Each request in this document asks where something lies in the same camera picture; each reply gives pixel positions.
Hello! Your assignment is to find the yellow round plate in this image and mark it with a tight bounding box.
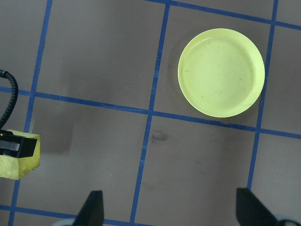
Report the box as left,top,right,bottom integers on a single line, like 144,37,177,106
177,28,266,118

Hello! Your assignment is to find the yellow foam block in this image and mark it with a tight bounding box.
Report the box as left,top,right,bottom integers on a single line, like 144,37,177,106
0,129,41,180

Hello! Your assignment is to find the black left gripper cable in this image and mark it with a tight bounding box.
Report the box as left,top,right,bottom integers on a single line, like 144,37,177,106
0,69,19,130

